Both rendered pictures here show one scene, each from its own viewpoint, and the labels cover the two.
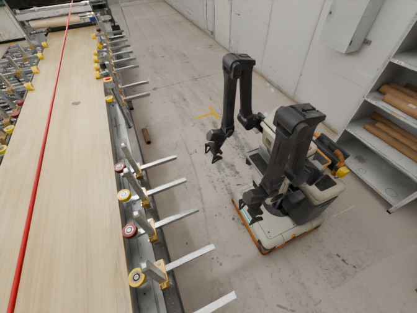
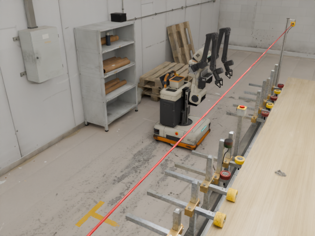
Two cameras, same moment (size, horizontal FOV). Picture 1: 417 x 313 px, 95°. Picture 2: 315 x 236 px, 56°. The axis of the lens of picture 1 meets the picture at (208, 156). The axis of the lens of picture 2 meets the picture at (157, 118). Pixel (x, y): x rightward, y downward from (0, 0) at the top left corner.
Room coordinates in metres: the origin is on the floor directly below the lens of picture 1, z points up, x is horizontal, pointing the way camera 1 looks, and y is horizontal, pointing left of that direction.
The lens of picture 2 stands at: (3.64, 2.10, 2.27)
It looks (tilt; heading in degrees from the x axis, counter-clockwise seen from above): 26 degrees down; 229
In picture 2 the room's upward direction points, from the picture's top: straight up
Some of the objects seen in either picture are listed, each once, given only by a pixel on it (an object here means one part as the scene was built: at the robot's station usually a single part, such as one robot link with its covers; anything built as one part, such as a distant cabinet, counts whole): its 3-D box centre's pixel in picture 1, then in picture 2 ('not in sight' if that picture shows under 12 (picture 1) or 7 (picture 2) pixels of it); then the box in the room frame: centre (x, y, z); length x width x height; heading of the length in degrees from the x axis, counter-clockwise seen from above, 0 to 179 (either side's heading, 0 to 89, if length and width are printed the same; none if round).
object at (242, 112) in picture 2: (109, 83); (241, 111); (1.57, 0.80, 1.18); 0.07 x 0.07 x 0.08; 20
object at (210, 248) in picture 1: (178, 263); (260, 95); (0.24, 0.21, 0.80); 0.43 x 0.03 x 0.04; 110
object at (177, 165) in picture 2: (130, 86); (200, 172); (2.13, 0.86, 0.84); 0.43 x 0.03 x 0.04; 110
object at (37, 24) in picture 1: (68, 19); not in sight; (4.31, 2.39, 1.05); 1.43 x 0.12 x 0.12; 110
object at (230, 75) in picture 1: (229, 101); (213, 52); (0.86, -0.13, 1.41); 0.11 x 0.06 x 0.43; 20
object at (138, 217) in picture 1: (149, 230); (265, 96); (0.41, 0.37, 0.88); 0.04 x 0.04 x 0.48; 20
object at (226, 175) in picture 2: not in sight; (224, 179); (2.07, 1.05, 0.85); 0.08 x 0.08 x 0.11
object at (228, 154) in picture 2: (120, 100); (228, 156); (1.82, 0.89, 0.87); 0.04 x 0.04 x 0.48; 20
